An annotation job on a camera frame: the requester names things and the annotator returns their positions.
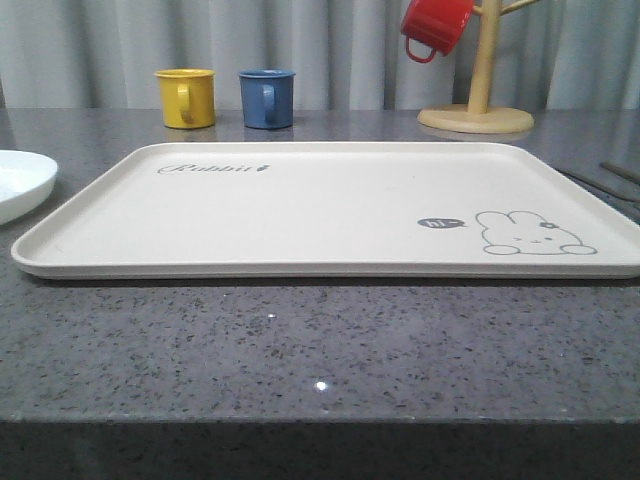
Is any stainless steel fork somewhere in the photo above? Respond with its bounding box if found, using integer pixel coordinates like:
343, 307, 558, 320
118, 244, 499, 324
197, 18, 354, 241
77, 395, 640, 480
557, 169, 639, 204

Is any white round plate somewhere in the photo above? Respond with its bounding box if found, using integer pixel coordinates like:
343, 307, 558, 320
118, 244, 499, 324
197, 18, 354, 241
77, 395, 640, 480
1, 150, 58, 224

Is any stainless steel knife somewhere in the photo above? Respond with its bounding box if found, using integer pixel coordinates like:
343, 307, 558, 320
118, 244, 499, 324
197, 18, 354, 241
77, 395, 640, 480
600, 162, 640, 185

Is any beige rabbit serving tray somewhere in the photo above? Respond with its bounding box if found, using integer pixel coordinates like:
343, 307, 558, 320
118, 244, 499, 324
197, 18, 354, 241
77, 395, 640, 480
11, 142, 639, 279

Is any blue enamel mug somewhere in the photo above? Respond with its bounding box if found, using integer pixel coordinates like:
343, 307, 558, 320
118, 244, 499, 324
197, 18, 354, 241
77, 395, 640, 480
239, 69, 295, 130

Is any yellow enamel mug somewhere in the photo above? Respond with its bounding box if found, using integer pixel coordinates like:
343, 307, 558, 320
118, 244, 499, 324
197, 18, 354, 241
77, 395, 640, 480
154, 68, 216, 129

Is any wooden mug tree stand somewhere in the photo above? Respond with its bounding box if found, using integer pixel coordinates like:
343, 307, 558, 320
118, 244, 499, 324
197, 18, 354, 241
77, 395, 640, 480
417, 0, 537, 134

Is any red enamel mug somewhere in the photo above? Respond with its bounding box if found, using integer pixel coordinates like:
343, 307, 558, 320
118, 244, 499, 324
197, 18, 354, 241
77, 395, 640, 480
401, 0, 474, 63

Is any grey pleated curtain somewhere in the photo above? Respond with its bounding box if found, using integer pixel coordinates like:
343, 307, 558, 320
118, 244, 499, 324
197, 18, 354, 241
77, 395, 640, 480
1, 1, 639, 111

